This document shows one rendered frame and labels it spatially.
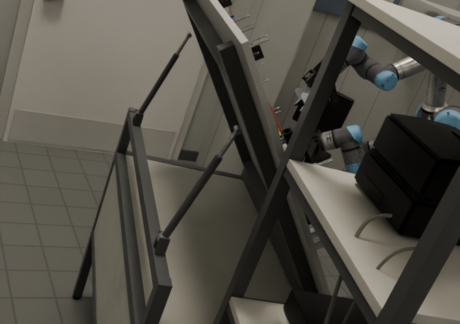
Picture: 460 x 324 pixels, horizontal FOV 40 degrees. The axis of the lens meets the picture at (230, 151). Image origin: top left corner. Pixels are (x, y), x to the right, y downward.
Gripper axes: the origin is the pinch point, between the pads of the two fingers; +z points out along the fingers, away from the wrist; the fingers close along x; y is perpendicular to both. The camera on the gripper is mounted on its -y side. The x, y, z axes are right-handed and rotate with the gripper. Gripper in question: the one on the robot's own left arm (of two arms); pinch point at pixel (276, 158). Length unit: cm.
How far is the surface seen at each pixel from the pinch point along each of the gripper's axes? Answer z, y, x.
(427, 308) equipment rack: -52, -80, 123
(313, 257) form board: -23, -57, 68
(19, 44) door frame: 160, 129, -41
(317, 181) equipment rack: -35, -48, 104
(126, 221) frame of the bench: 46, -27, 43
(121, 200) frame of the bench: 52, -16, 35
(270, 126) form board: -25, -32, 102
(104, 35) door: 118, 137, -70
